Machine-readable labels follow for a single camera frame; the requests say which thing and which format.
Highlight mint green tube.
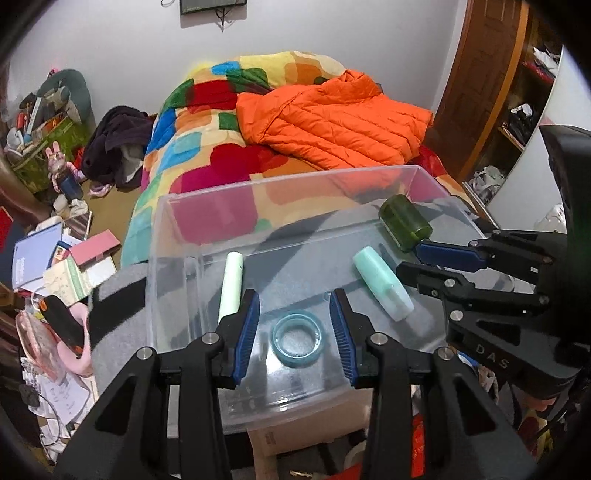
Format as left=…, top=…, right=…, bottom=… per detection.
left=353, top=246, right=415, bottom=322

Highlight green spray bottle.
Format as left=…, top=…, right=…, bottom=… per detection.
left=379, top=194, right=433, bottom=253

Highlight colourful patchwork quilt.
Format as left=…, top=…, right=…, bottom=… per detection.
left=121, top=51, right=463, bottom=266

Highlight wooden door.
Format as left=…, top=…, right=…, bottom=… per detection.
left=430, top=1, right=529, bottom=182

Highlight grey neck pillow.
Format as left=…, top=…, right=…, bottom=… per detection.
left=37, top=69, right=91, bottom=124

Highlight light green slim tube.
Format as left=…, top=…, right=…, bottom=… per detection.
left=218, top=251, right=243, bottom=322

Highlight red flat box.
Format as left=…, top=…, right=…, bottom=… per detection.
left=0, top=206, right=13, bottom=250

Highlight pink rabbit toy figure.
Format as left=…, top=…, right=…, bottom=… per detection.
left=45, top=141, right=86, bottom=202

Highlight blue white booklet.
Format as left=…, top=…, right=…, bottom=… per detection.
left=12, top=223, right=62, bottom=289

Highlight dark purple clothes pile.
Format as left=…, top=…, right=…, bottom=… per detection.
left=81, top=106, right=154, bottom=191

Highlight small wall monitor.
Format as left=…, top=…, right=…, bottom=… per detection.
left=179, top=0, right=247, bottom=15

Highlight green bag of clutter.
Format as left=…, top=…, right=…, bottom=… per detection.
left=4, top=92, right=90, bottom=194

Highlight wooden shelf unit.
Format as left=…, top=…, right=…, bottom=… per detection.
left=463, top=1, right=563, bottom=208

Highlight clear plastic storage bin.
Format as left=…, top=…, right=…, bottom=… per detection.
left=145, top=166, right=481, bottom=433

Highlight orange puffer jacket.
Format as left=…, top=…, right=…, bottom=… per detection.
left=236, top=70, right=433, bottom=170

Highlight white sneakers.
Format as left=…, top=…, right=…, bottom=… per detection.
left=469, top=165, right=506, bottom=204

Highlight pink headphones black pouch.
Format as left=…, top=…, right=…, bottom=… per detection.
left=40, top=295, right=93, bottom=378

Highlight pink small box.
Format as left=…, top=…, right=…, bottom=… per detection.
left=69, top=230, right=121, bottom=268

